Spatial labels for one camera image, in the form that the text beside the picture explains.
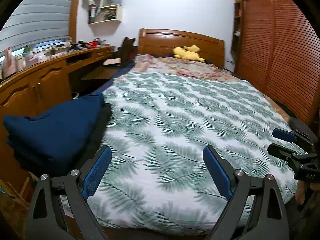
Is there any navy blue suit jacket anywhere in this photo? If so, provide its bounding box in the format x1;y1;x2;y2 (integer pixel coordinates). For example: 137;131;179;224
3;93;104;163

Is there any person right hand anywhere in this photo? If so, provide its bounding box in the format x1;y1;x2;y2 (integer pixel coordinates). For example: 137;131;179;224
295;180;320;205

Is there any black folded garment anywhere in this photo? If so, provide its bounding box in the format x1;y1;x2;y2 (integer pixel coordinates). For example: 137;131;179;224
7;103;112;178

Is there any red louvered wardrobe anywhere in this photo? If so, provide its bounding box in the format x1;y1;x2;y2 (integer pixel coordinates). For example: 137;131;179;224
234;0;319;125

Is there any green leaf pattern bedspread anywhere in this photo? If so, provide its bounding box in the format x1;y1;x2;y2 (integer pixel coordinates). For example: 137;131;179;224
87;72;302;235

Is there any yellow plush toy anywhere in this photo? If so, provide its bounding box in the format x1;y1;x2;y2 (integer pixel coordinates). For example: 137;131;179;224
172;45;206;63

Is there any grey waste bin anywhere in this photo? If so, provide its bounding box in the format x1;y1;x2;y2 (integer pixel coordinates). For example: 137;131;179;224
72;92;79;100

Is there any long wooden desk cabinet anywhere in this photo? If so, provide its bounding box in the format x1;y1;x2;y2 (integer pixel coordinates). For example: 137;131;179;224
1;46;112;193

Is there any wooden bed headboard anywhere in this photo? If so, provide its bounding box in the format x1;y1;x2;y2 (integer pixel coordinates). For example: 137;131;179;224
137;28;225;68

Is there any pink bag on desk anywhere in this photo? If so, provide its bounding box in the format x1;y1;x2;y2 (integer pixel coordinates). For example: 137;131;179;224
3;47;17;78

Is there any floral pink quilt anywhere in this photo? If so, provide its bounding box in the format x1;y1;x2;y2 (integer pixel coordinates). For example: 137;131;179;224
131;54;240;82

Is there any dark wooden chair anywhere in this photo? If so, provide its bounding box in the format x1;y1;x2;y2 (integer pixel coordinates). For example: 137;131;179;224
118;37;137;66

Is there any grey window blind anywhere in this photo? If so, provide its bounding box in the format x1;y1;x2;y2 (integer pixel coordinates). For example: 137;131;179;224
1;0;72;55

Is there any white wall shelf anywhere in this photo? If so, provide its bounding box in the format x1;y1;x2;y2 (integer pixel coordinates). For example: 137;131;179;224
83;0;122;25

